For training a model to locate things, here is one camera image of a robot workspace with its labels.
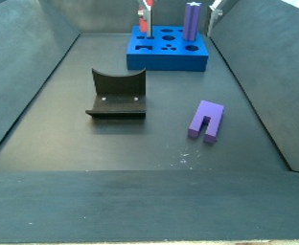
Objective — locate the purple double-square block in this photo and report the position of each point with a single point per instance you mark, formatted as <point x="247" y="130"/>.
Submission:
<point x="207" y="115"/>

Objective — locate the blue foam shape board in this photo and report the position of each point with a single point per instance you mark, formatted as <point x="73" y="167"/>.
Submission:
<point x="164" y="51"/>

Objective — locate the purple star-shaped peg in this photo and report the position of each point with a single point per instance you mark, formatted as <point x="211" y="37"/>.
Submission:
<point x="191" y="19"/>

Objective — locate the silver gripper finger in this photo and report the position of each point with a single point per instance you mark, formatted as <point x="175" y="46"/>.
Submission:
<point x="215" y="13"/>
<point x="148" y="16"/>

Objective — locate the red block peg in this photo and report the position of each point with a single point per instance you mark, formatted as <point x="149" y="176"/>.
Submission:
<point x="143" y="22"/>

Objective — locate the black curved stand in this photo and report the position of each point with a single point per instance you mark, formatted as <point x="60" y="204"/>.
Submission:
<point x="120" y="96"/>

